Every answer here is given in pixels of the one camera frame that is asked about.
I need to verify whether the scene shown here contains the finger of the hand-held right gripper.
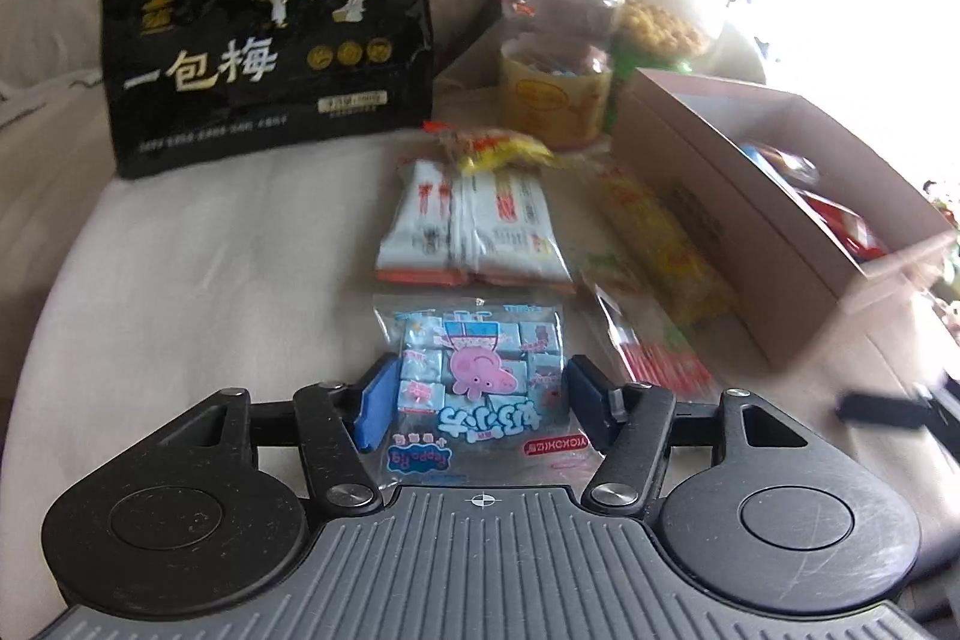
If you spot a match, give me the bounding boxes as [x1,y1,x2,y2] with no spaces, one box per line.
[837,374,960,453]

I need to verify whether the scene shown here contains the green lid plastic jar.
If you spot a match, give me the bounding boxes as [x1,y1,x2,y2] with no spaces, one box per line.
[611,0,732,76]

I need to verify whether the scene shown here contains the red and yellow snack packet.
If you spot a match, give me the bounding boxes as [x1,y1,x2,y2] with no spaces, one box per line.
[424,121,560,174]

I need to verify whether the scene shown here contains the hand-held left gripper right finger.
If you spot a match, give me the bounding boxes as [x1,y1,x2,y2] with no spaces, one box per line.
[562,355,830,513]

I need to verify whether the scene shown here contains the red lid plastic jar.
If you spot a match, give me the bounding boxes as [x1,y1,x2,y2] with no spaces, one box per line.
[499,0,623,150]

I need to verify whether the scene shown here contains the clear packet with red stripes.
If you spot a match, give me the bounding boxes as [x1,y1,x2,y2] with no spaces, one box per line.
[585,250,717,399]

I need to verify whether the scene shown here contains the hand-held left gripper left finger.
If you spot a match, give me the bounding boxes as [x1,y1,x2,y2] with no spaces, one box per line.
[154,355,404,512]

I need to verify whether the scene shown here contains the clear pig print candy bag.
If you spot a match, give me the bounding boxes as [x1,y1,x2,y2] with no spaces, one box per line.
[373,291,605,498]

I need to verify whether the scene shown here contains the pink cardboard box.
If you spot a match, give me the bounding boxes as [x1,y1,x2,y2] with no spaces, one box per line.
[611,68,957,371]

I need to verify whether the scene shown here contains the large black snack bag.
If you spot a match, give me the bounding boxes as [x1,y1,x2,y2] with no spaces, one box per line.
[101,0,436,180]

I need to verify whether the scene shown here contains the long yellow snack packet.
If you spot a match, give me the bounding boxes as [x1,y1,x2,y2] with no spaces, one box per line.
[592,171,736,324]

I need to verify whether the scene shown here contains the red chestnut snack packet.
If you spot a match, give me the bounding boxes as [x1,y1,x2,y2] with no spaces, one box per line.
[799,190,891,260]

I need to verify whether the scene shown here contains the white packet with red print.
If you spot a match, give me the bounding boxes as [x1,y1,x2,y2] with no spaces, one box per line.
[450,171,575,294]
[375,158,460,285]

